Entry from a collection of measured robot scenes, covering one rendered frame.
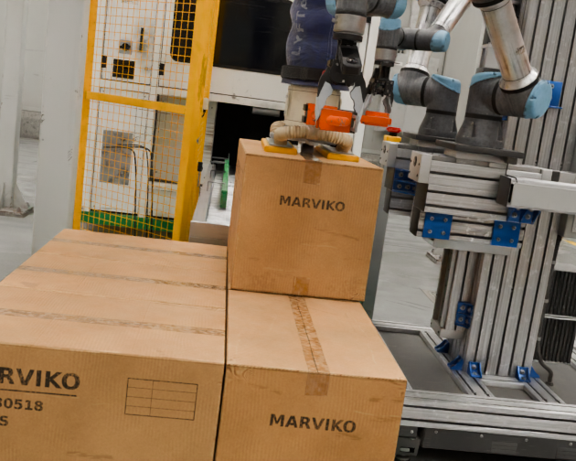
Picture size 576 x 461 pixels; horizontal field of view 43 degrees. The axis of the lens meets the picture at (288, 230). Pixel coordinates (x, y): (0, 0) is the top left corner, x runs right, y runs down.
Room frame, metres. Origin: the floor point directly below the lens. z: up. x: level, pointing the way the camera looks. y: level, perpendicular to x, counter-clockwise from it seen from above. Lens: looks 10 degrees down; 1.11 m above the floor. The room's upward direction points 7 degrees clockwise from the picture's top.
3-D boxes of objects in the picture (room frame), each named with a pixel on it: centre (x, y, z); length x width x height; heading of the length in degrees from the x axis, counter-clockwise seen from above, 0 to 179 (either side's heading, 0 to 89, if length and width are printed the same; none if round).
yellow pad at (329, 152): (2.41, -0.12, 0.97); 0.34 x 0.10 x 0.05; 5
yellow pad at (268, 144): (2.39, 0.07, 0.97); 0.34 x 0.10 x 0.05; 5
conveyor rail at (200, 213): (3.92, 0.46, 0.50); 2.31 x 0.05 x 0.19; 6
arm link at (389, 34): (2.70, -0.26, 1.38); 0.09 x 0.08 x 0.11; 151
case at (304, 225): (2.40, -0.02, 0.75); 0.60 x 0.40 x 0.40; 7
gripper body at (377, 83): (2.69, -0.26, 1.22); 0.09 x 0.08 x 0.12; 5
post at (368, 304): (3.41, -0.42, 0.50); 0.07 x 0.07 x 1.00; 6
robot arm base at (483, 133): (2.41, -0.57, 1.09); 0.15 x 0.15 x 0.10
